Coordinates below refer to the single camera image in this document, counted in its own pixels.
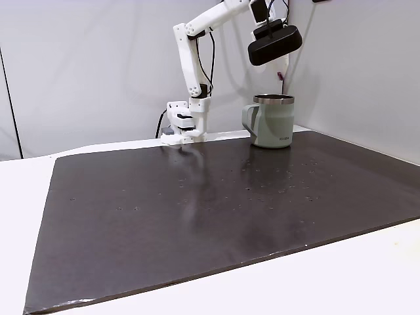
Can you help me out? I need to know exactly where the black table mat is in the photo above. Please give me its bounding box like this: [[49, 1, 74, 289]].
[[23, 131, 420, 315]]

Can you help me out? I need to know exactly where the black base cable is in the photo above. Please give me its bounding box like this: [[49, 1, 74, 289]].
[[155, 110, 168, 139]]

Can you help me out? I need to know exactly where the black camera cable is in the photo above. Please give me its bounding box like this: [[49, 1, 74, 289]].
[[264, 0, 290, 37]]

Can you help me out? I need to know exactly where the black oval camera box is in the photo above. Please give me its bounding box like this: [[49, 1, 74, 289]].
[[247, 25, 304, 67]]

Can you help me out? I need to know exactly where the grey-green mug steel rim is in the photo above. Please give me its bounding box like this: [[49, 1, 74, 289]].
[[241, 94, 295, 149]]

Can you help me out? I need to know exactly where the thin black wall strip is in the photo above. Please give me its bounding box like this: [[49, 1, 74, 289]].
[[0, 48, 25, 159]]

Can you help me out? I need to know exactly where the white hanging cable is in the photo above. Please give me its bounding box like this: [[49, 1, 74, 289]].
[[281, 2, 318, 96]]

